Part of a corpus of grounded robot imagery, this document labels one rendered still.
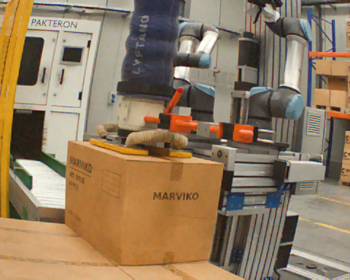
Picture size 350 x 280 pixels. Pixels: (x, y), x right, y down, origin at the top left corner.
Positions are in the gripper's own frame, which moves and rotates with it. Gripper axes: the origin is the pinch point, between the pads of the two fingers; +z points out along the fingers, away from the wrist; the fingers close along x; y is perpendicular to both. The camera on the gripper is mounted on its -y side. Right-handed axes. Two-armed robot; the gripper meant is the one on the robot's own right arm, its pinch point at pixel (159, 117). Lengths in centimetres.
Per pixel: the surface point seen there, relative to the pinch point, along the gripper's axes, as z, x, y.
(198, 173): 18, -18, 60
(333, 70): -155, 724, -457
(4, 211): 70, -61, -85
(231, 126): 0, -30, 90
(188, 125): 1, -30, 67
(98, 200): 33, -46, 38
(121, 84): -11.3, -37.5, 30.4
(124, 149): 12, -41, 46
